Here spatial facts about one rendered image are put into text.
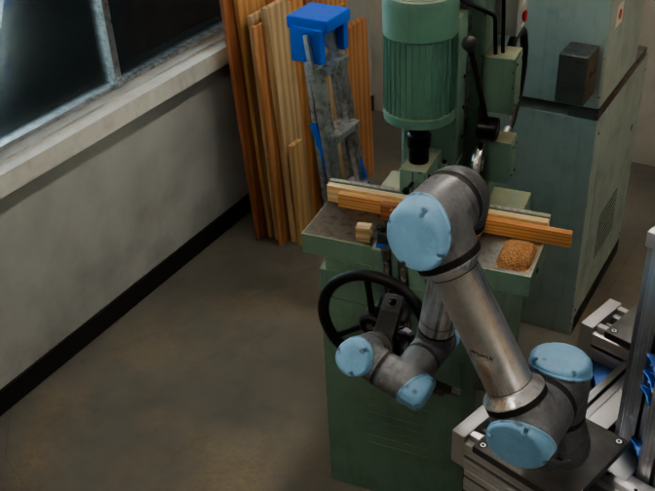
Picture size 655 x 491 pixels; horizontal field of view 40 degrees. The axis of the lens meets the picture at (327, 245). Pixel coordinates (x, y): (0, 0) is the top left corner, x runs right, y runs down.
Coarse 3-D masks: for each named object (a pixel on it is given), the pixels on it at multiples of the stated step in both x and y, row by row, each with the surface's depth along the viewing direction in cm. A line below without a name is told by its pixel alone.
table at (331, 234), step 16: (336, 208) 246; (320, 224) 240; (336, 224) 239; (352, 224) 239; (304, 240) 237; (320, 240) 235; (336, 240) 233; (352, 240) 233; (480, 240) 230; (496, 240) 230; (336, 256) 236; (352, 256) 234; (368, 256) 232; (480, 256) 224; (496, 256) 223; (544, 256) 231; (496, 272) 219; (512, 272) 218; (528, 272) 217; (416, 288) 219; (496, 288) 221; (512, 288) 219; (528, 288) 218
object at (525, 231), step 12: (348, 192) 245; (348, 204) 245; (360, 204) 243; (372, 204) 242; (492, 228) 231; (504, 228) 230; (516, 228) 228; (528, 228) 227; (540, 228) 226; (552, 228) 226; (528, 240) 229; (540, 240) 227; (552, 240) 226; (564, 240) 225
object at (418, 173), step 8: (432, 152) 235; (440, 152) 235; (432, 160) 231; (440, 160) 236; (408, 168) 228; (416, 168) 228; (424, 168) 228; (432, 168) 230; (400, 176) 229; (408, 176) 228; (416, 176) 227; (424, 176) 226; (400, 184) 230; (416, 184) 228
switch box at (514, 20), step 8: (496, 0) 229; (512, 0) 227; (520, 0) 227; (496, 8) 230; (512, 8) 228; (520, 8) 229; (496, 16) 231; (512, 16) 229; (520, 16) 231; (512, 24) 230; (520, 24) 233; (512, 32) 231
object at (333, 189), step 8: (328, 184) 247; (336, 184) 247; (344, 184) 247; (328, 192) 248; (336, 192) 247; (352, 192) 245; (360, 192) 244; (368, 192) 243; (376, 192) 243; (384, 192) 242; (328, 200) 249; (336, 200) 248; (400, 200) 240; (496, 216) 231; (504, 216) 230; (512, 216) 229; (520, 216) 229; (528, 216) 229; (544, 224) 227
